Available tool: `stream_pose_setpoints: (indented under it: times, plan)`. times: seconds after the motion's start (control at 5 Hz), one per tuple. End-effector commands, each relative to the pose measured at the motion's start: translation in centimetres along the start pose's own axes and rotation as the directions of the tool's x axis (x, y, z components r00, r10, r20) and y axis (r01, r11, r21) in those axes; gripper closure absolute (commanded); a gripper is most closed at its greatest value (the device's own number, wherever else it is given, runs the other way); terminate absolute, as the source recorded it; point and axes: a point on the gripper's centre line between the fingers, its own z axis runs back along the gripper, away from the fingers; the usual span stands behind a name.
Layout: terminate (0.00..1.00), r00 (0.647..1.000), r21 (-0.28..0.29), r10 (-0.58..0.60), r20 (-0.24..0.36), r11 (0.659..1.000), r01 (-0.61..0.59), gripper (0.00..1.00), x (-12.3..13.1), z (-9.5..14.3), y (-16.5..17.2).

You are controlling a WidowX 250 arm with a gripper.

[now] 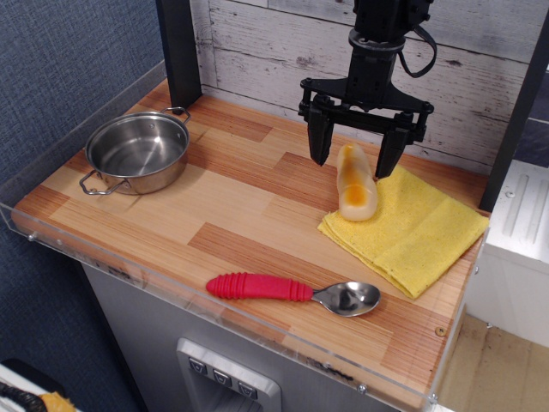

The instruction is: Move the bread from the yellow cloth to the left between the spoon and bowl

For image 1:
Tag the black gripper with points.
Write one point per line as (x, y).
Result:
(366, 100)

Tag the black right frame post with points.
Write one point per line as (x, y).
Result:
(518, 119)

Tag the clear acrylic table guard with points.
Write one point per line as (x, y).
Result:
(249, 199)

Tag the yellow folded cloth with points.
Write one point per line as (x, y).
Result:
(415, 236)

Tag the small steel pot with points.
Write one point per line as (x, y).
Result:
(137, 153)

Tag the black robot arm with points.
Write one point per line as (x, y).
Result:
(389, 18)

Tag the grey toy fridge cabinet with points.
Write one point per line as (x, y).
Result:
(184, 357)

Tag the black frame post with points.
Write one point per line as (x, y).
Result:
(179, 48)
(518, 119)

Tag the orange yellow object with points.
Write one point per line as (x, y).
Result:
(54, 402)

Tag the white shelf unit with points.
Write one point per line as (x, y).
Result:
(509, 286)

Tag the black left frame post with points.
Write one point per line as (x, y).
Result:
(179, 48)

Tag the red handled metal spoon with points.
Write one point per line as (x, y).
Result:
(347, 299)

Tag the toy bread loaf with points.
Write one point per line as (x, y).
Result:
(356, 187)

